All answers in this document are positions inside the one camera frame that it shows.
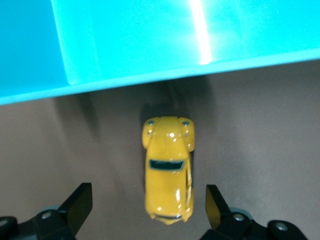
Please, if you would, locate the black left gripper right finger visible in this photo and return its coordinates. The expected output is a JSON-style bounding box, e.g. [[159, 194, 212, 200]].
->
[[199, 184, 311, 240]]

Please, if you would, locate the brown table mat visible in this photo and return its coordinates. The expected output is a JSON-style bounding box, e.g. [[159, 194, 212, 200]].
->
[[0, 59, 320, 240]]

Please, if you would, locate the turquoise plastic bin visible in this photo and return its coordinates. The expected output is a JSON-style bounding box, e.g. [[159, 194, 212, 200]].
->
[[0, 0, 320, 106]]

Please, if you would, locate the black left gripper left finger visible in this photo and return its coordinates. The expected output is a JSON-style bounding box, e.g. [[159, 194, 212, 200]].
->
[[0, 182, 94, 240]]

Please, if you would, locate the yellow beetle toy car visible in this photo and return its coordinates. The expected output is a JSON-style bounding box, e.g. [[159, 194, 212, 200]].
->
[[141, 115, 196, 224]]

